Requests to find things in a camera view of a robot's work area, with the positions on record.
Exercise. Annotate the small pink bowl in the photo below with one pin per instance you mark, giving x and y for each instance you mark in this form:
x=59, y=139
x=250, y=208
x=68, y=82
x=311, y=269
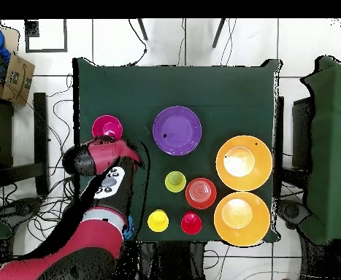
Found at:
x=107, y=125

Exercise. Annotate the purple bowl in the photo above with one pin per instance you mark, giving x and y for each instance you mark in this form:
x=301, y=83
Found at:
x=177, y=131

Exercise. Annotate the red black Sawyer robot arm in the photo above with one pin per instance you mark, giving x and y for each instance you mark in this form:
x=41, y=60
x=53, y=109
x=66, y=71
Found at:
x=100, y=233

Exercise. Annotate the pale yellow translucent cup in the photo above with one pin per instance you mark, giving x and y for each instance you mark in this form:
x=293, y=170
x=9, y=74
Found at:
x=175, y=181

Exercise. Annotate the dark green table cloth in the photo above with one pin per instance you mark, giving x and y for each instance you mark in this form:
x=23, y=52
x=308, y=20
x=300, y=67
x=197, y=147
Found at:
x=173, y=87

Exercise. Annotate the small light blue bowl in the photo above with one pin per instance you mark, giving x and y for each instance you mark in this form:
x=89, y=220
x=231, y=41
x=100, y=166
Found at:
x=129, y=229

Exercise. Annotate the yellow stepped cup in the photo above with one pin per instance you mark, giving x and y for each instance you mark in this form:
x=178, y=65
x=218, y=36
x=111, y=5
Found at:
x=158, y=220

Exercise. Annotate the small red-orange bowl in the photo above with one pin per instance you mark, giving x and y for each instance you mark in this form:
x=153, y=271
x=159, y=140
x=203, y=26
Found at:
x=200, y=193

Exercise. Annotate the cardboard box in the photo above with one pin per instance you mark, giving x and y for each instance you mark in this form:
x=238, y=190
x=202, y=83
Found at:
x=18, y=78

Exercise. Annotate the black tripod base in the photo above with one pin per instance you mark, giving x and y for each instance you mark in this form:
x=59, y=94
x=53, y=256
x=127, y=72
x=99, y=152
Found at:
x=294, y=211
x=21, y=208

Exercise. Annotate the black tripod leg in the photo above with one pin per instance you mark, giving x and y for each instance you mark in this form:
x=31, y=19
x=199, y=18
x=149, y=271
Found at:
x=142, y=29
x=218, y=32

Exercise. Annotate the red cup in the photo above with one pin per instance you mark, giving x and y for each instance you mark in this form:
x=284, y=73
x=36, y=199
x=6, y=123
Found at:
x=191, y=223

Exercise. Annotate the large orange bowl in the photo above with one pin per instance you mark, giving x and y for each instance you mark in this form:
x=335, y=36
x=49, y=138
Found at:
x=241, y=230
x=244, y=178

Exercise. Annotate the black metal frame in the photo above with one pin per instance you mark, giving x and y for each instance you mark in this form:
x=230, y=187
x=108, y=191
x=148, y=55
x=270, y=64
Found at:
x=301, y=131
x=40, y=131

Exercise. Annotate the black square floor frame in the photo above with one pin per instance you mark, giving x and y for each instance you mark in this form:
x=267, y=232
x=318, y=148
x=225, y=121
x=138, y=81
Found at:
x=46, y=51

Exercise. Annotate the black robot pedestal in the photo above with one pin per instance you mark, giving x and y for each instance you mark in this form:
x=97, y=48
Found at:
x=173, y=259

